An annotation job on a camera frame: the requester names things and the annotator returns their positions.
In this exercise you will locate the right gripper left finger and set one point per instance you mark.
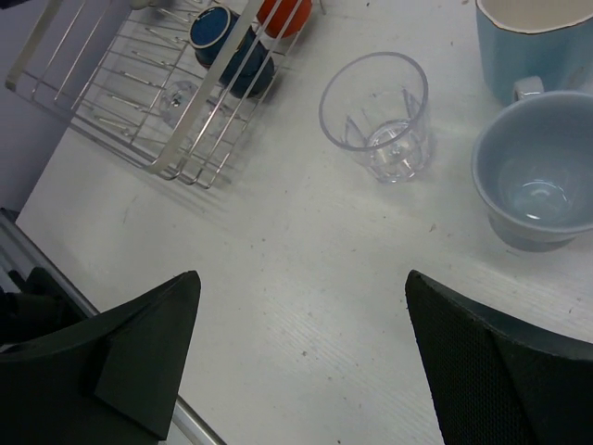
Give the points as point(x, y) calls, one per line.
point(102, 371)

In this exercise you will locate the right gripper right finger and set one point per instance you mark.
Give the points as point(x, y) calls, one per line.
point(496, 379)

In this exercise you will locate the white upside-down cup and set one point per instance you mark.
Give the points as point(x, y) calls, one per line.
point(532, 167)

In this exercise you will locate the clear glass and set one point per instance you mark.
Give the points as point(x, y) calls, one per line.
point(175, 100)
point(376, 109)

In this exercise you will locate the light blue mug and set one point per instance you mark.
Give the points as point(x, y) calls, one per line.
point(525, 38)

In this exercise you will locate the clear glass in rack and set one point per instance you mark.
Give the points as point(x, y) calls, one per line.
point(175, 100)

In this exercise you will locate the orange cup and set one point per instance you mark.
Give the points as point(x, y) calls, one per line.
point(281, 15)

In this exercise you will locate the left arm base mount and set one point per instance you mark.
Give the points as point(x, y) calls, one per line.
point(38, 307)

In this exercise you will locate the aluminium front rail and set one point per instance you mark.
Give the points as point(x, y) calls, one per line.
point(92, 324)

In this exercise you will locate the metal wire dish rack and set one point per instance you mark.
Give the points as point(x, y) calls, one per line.
point(102, 66)

